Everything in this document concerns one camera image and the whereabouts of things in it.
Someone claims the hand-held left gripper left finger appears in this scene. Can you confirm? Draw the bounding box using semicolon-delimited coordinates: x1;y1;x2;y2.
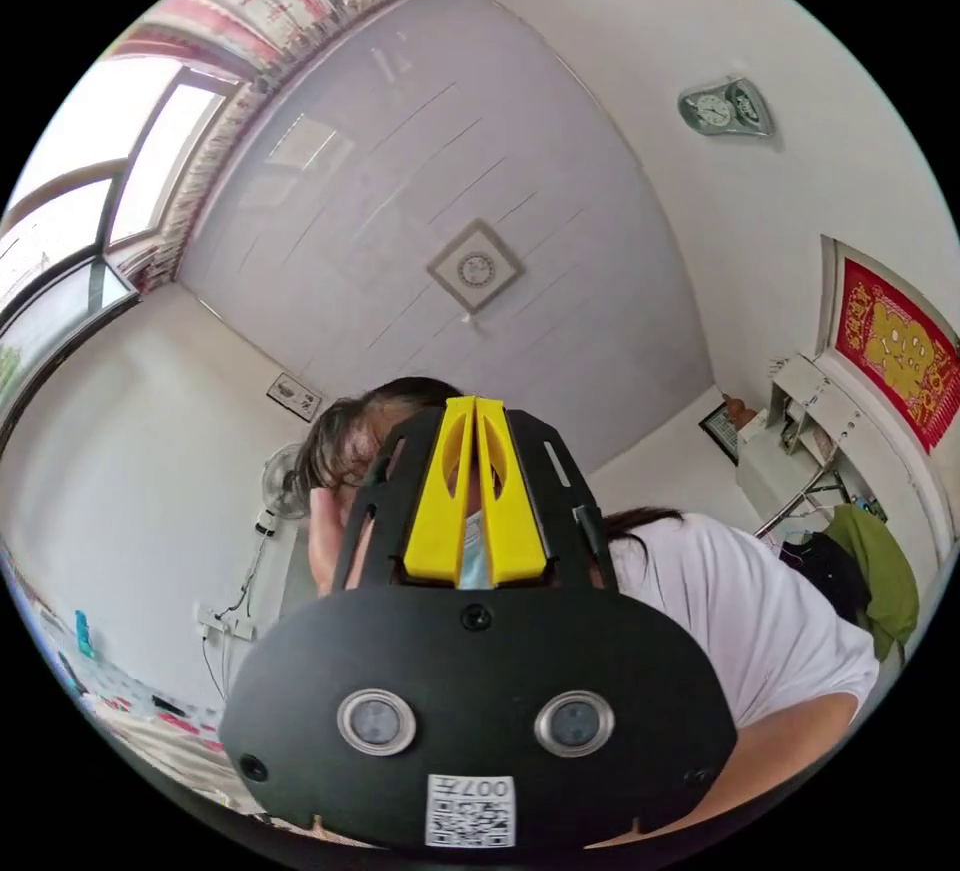
403;396;477;588

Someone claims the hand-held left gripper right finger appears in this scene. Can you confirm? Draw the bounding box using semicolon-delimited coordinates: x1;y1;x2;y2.
475;396;549;586

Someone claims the person's left forearm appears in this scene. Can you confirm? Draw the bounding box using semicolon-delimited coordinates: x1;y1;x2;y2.
584;666;880;851

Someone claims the person's right hand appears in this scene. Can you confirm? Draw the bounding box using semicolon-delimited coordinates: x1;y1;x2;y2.
305;486;358;599

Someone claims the white standing fan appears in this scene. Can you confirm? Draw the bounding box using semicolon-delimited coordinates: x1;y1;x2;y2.
253;441;316;539

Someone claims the square ceiling lamp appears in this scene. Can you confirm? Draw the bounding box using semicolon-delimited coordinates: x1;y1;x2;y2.
425;217;525;317

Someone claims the white power strip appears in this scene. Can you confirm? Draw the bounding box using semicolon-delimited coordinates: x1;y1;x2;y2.
196;606;258;641

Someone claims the person's body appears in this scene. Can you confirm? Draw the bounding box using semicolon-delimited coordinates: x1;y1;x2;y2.
292;375;883;734

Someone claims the white shelf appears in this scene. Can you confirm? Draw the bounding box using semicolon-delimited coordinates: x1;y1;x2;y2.
737;351;860;539

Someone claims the bed with printed sheet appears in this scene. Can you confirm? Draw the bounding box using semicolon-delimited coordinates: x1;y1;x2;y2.
29;585;324;831

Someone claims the clothes rack with garments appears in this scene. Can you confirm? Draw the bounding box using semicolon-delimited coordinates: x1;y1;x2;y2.
753;482;922;666

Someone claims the white door with red poster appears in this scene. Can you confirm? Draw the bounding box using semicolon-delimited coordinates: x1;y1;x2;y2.
815;234;960;587

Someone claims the large window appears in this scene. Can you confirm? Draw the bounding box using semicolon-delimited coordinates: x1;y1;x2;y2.
0;57;241;452

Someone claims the framed wall picture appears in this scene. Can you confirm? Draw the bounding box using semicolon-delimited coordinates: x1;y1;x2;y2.
266;372;324;425
697;405;745;467

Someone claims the green wall clock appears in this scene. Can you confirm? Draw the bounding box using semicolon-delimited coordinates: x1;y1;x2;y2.
677;76;776;140

